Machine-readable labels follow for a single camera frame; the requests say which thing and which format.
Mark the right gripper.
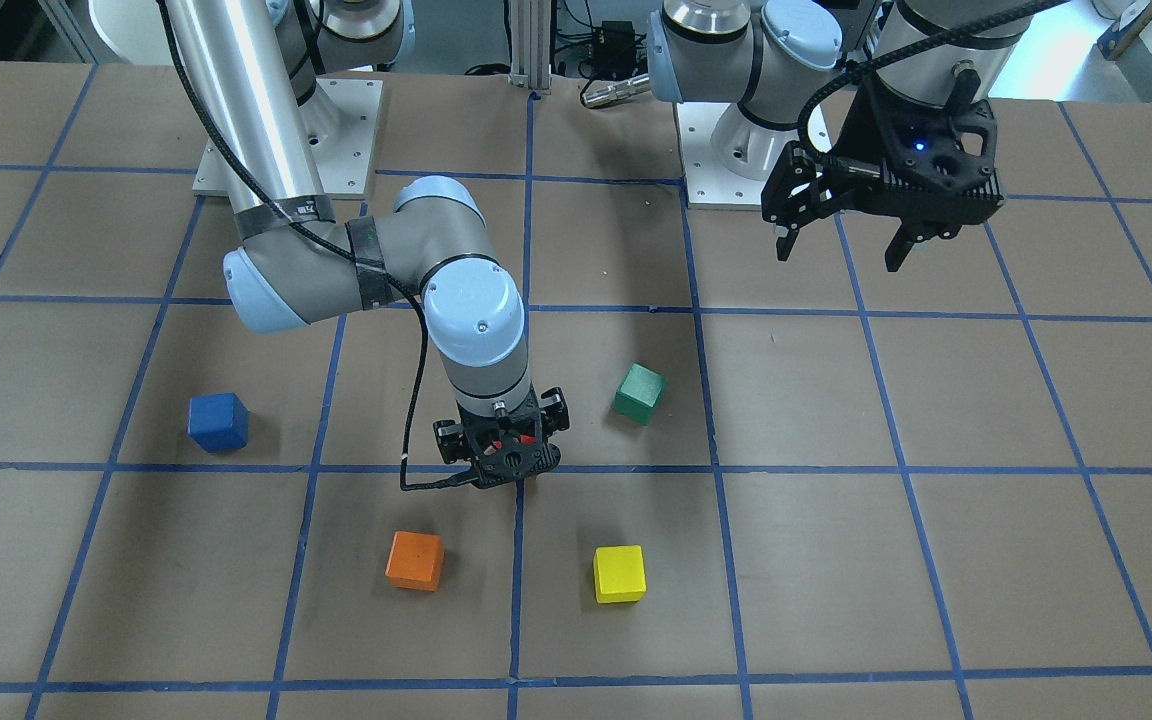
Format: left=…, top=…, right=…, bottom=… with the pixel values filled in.
left=434, top=387, right=570, bottom=488

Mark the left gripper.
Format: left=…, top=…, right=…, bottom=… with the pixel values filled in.
left=761, top=76, right=1005, bottom=273

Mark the red block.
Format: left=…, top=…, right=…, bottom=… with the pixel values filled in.
left=492, top=430, right=536, bottom=454

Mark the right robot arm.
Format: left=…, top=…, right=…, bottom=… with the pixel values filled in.
left=157, top=1, right=570, bottom=488

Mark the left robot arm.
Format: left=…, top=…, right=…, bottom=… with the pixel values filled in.
left=646, top=1, right=1048, bottom=272

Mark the orange block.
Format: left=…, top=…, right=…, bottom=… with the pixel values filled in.
left=385, top=530, right=445, bottom=592

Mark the green block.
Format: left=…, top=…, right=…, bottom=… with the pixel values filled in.
left=611, top=363, right=668, bottom=427

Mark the yellow block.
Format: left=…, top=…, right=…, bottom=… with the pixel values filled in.
left=593, top=544, right=646, bottom=602

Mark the blue block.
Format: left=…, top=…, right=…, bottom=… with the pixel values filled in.
left=185, top=392, right=250, bottom=454

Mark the silver metal cylinder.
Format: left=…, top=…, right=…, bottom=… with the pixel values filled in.
left=579, top=73, right=652, bottom=109

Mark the black electronics box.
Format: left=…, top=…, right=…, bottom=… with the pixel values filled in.
left=589, top=20, right=637, bottom=79

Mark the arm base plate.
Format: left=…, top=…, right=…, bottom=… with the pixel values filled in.
left=192, top=78, right=384, bottom=200
left=675, top=103, right=797, bottom=210

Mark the aluminium frame post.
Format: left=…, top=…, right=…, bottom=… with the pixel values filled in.
left=506, top=0, right=556, bottom=96

